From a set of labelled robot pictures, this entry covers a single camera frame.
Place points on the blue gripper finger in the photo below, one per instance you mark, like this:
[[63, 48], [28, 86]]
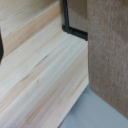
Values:
[[1, 48]]

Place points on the brown drawer cabinet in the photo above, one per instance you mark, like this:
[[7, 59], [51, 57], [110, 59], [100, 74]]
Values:
[[108, 50]]

